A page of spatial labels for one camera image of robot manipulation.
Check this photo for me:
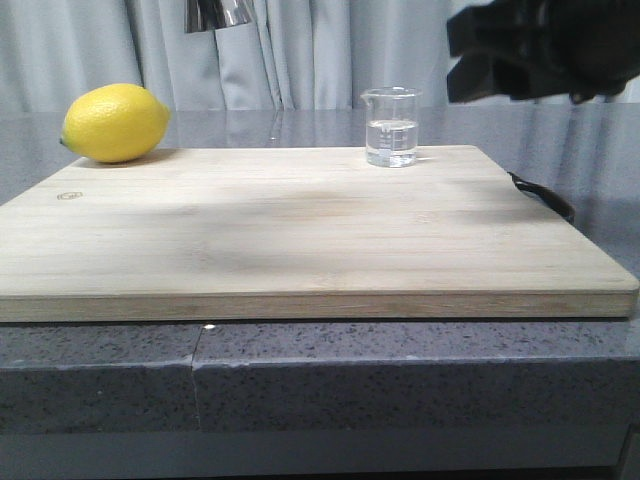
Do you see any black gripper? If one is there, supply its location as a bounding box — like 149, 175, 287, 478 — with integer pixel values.
446, 1, 639, 103

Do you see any small glass beaker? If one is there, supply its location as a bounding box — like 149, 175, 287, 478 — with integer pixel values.
360, 86, 422, 168

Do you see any steel double jigger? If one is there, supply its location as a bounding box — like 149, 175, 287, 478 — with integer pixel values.
184, 0, 253, 34

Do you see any grey curtain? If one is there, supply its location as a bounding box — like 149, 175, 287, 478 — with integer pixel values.
0, 0, 640, 114

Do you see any wooden cutting board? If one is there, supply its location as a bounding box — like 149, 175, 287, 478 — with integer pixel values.
1, 145, 639, 322

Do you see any yellow lemon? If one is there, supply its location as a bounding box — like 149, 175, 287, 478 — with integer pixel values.
60, 83, 171, 163

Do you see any black cutting board strap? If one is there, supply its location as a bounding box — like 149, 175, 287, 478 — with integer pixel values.
506, 170, 577, 224

